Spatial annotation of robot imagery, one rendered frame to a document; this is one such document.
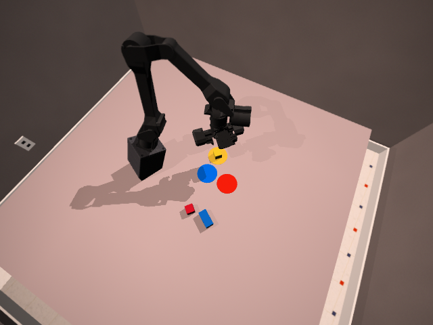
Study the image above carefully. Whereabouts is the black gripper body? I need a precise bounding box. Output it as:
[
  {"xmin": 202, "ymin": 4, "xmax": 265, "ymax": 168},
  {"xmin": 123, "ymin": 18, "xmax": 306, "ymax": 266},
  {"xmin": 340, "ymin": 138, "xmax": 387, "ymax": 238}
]
[{"xmin": 192, "ymin": 122, "xmax": 244, "ymax": 146}]

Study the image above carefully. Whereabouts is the red circle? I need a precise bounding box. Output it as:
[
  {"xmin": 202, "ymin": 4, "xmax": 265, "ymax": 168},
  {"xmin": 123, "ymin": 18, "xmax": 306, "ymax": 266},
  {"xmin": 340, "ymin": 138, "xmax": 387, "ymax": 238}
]
[{"xmin": 216, "ymin": 174, "xmax": 237, "ymax": 194}]

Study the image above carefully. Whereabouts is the red cube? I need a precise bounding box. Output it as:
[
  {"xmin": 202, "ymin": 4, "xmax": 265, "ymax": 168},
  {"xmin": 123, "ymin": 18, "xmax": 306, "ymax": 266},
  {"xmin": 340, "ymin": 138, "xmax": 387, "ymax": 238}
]
[{"xmin": 185, "ymin": 204, "xmax": 195, "ymax": 215}]

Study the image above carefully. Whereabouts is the blue circle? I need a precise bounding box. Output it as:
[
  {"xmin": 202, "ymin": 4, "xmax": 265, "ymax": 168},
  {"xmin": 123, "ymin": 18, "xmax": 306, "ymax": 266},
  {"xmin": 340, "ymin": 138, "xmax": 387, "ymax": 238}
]
[{"xmin": 198, "ymin": 164, "xmax": 217, "ymax": 183}]

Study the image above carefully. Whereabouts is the blue block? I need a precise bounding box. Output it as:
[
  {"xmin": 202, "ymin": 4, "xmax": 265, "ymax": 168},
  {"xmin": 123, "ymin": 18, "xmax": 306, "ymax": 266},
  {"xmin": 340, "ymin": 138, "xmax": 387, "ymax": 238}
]
[{"xmin": 198, "ymin": 209, "xmax": 213, "ymax": 228}]

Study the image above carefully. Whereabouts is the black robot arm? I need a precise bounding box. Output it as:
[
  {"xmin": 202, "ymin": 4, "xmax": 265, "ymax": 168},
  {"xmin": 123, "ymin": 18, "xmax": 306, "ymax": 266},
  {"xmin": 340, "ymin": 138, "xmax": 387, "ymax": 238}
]
[{"xmin": 121, "ymin": 32, "xmax": 252, "ymax": 152}]

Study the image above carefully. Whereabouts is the yellow circle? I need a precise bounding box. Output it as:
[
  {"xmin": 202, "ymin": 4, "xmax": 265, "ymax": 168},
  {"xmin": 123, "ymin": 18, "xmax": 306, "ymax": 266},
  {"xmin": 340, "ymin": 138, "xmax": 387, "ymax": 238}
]
[{"xmin": 208, "ymin": 147, "xmax": 227, "ymax": 165}]

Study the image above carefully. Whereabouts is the yellow cube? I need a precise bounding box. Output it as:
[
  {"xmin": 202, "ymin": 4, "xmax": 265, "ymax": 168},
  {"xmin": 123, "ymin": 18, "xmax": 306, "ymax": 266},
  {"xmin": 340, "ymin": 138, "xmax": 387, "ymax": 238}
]
[{"xmin": 213, "ymin": 149, "xmax": 222, "ymax": 160}]

